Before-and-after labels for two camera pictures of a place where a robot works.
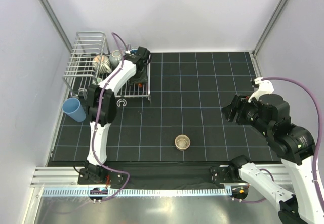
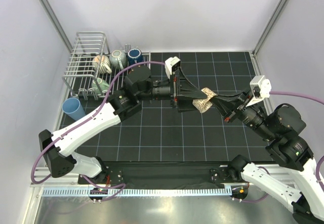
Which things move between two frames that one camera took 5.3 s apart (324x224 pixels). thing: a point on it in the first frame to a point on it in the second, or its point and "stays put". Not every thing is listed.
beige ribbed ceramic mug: x=105 y=65 stays put
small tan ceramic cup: x=182 y=142 to x=202 y=105
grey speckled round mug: x=115 y=57 stays put
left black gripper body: x=139 y=78 to x=166 y=90
